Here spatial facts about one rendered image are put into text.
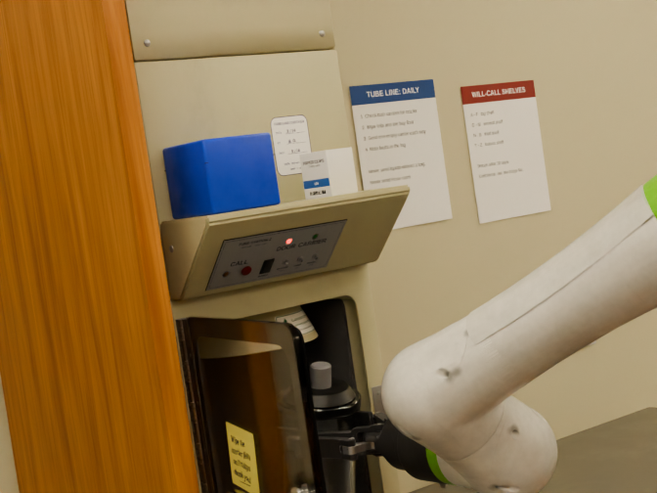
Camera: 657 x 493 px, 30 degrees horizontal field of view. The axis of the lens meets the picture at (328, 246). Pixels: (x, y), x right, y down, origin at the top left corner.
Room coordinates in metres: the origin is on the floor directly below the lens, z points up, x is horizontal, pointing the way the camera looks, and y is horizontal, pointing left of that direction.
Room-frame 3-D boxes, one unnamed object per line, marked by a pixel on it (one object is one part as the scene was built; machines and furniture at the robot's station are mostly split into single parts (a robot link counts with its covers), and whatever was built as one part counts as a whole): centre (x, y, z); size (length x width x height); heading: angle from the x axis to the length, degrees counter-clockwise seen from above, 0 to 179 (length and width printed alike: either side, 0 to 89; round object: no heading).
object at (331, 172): (1.62, -0.01, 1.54); 0.05 x 0.05 x 0.06; 45
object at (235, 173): (1.52, 0.12, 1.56); 0.10 x 0.10 x 0.09; 37
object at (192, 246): (1.58, 0.04, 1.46); 0.32 x 0.11 x 0.10; 127
